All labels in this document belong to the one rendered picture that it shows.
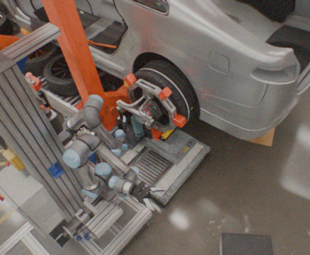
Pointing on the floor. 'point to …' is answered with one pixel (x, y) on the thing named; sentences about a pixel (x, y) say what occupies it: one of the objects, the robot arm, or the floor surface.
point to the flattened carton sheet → (267, 139)
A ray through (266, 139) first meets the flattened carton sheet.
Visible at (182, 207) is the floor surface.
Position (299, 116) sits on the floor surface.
